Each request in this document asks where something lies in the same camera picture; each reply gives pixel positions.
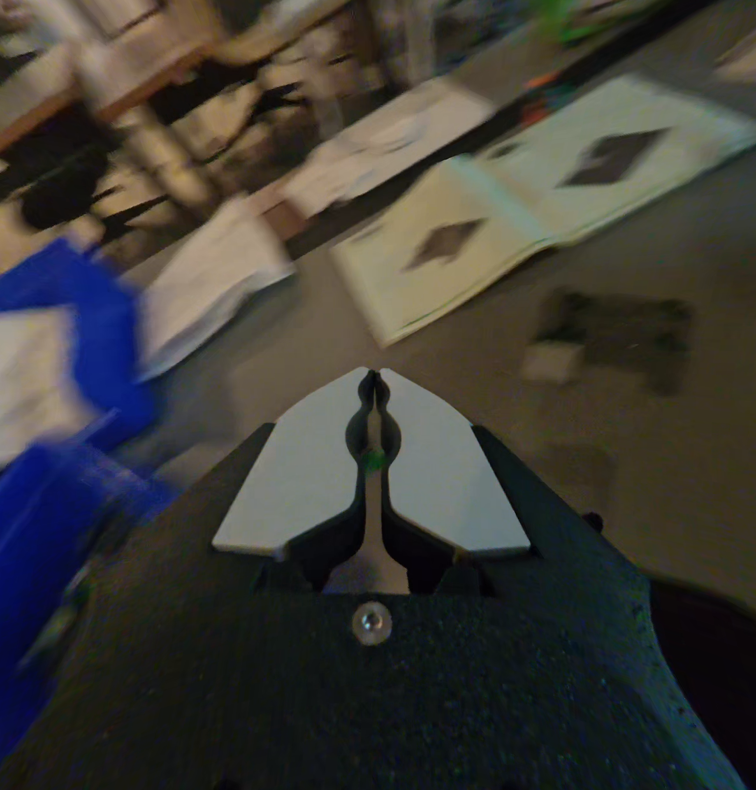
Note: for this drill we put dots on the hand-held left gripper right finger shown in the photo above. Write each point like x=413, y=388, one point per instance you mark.
x=452, y=481

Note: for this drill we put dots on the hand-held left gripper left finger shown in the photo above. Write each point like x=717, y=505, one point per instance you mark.
x=291, y=481

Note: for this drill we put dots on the small green toy brick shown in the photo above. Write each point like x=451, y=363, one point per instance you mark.
x=374, y=461

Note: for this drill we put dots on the instruction booklet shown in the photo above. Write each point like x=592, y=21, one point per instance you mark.
x=378, y=290

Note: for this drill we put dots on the grey toy brick plate assembly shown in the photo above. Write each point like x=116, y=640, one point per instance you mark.
x=631, y=333

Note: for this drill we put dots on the orange toy minifigure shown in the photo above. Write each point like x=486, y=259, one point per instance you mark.
x=541, y=83

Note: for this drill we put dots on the white paper bag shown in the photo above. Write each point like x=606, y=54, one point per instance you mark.
x=26, y=382
x=211, y=278

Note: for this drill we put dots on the blue plastic bin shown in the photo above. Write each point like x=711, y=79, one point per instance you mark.
x=100, y=321
x=45, y=524

